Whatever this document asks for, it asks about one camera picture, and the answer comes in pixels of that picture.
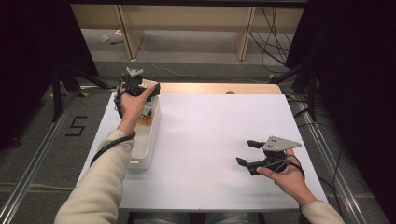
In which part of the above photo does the metal floor rail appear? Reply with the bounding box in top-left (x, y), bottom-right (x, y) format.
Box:
top-left (0, 91), bottom-right (78, 224)
top-left (292, 92), bottom-right (368, 224)

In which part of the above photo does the yellowish floor cable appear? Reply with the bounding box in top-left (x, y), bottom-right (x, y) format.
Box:
top-left (0, 181), bottom-right (76, 191)

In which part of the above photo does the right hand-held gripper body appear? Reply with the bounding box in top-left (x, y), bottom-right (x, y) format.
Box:
top-left (256, 135), bottom-right (303, 175)

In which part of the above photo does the person's right hand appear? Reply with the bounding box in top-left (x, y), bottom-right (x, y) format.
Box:
top-left (255, 148), bottom-right (318, 207)

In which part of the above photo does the black curtain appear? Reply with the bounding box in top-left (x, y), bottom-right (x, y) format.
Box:
top-left (284, 0), bottom-right (396, 218)
top-left (0, 0), bottom-right (99, 150)

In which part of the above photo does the white plastic storage box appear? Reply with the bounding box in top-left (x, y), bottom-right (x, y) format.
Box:
top-left (126, 92), bottom-right (162, 171)

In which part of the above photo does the person's left hand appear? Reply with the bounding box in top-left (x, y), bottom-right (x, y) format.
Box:
top-left (117, 85), bottom-right (156, 136)

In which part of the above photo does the light wooden shelf unit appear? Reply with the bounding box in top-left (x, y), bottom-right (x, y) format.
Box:
top-left (70, 3), bottom-right (305, 62)

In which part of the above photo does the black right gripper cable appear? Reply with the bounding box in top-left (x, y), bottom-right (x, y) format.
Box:
top-left (289, 154), bottom-right (306, 182)

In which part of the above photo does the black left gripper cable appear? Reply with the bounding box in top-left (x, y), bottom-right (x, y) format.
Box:
top-left (89, 83), bottom-right (137, 167)

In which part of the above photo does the black hanging cable bundle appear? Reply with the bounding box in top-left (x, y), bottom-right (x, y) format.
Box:
top-left (249, 7), bottom-right (295, 74)

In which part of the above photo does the black metal stand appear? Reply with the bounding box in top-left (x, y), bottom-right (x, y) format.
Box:
top-left (269, 60), bottom-right (318, 123)
top-left (50, 63), bottom-right (118, 123)

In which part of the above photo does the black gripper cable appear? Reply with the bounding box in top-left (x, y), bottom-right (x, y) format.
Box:
top-left (289, 154), bottom-right (306, 182)
top-left (89, 83), bottom-right (137, 167)

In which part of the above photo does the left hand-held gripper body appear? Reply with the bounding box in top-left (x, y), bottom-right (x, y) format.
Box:
top-left (115, 66), bottom-right (150, 97)

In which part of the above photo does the white floor cable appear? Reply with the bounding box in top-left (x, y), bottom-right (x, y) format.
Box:
top-left (136, 36), bottom-right (270, 84)

